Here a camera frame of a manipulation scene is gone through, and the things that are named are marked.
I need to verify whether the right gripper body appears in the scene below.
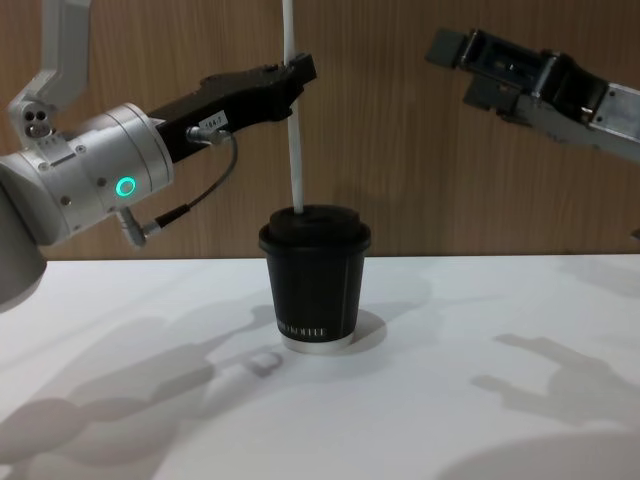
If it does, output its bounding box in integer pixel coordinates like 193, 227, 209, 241
519, 48, 640, 164

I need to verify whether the black paper coffee cup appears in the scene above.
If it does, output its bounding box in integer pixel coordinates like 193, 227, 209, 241
261, 243, 369, 357

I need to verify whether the white drinking straw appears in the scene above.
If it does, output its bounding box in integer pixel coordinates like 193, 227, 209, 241
280, 0, 306, 216

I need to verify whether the black plastic cup lid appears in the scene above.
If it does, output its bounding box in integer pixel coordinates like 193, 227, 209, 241
257, 203, 373, 254

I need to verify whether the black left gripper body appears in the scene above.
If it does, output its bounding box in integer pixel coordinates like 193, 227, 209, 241
148, 63, 295, 166

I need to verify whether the thin dark gripper cable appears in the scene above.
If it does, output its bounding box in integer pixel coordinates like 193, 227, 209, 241
119, 125, 239, 249

